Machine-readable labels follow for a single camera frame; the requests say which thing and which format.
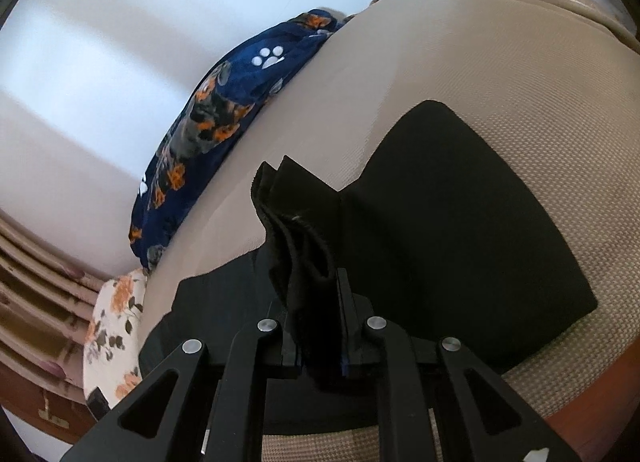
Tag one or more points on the small black object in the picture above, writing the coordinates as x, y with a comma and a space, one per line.
97, 401

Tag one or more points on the black pants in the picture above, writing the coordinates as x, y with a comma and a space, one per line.
450, 217

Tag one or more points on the blue dog-print blanket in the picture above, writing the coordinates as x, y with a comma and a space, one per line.
225, 92

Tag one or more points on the white floral pillow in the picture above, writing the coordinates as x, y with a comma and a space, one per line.
112, 322

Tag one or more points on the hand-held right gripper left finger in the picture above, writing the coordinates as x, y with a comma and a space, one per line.
285, 338

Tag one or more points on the beige woven bed cover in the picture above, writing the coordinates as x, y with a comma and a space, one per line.
400, 52

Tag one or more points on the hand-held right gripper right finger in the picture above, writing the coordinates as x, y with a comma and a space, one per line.
351, 322

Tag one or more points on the beige pleated curtain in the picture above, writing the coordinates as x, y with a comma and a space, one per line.
30, 262

